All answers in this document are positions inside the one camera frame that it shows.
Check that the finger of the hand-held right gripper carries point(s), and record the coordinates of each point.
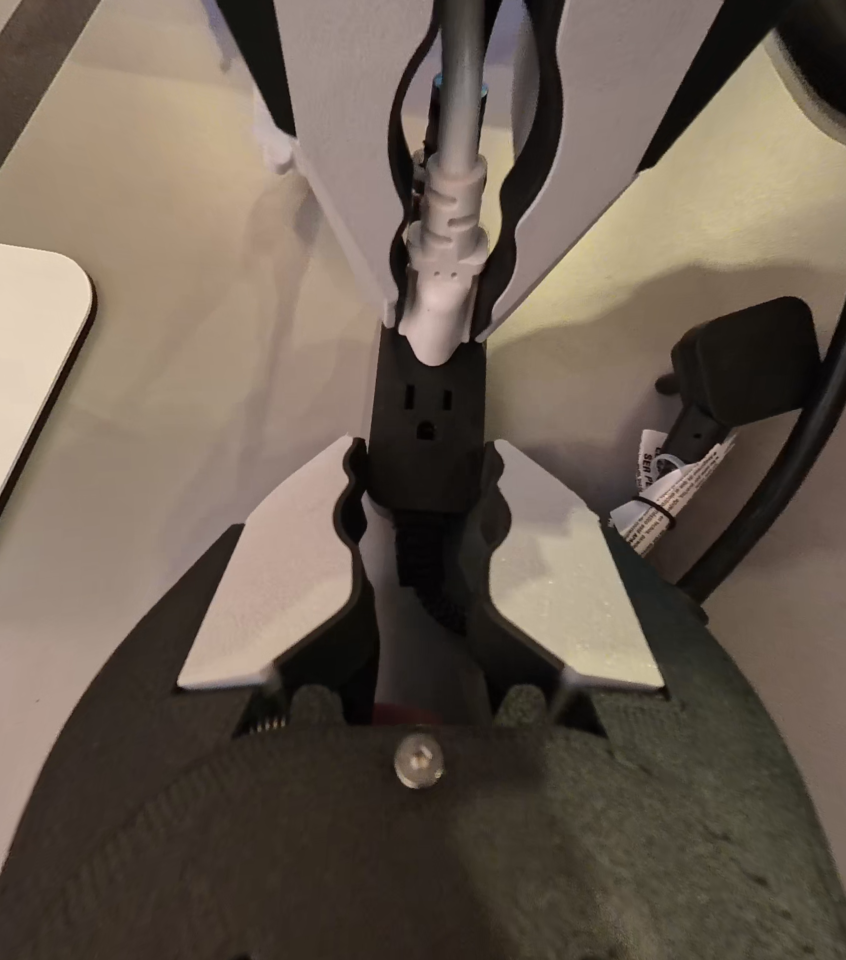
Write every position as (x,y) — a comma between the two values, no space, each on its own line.
(588,112)
(348,112)

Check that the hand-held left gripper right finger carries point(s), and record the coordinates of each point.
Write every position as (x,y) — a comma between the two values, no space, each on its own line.
(573,600)

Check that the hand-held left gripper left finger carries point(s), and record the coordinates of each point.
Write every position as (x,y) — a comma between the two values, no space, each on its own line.
(280,585)

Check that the black power strip socket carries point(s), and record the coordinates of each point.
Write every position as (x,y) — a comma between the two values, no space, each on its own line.
(426,465)

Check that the white board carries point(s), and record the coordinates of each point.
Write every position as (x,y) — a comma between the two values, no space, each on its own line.
(2,375)

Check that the black wall plug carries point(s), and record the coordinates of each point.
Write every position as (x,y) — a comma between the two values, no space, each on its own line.
(753,360)

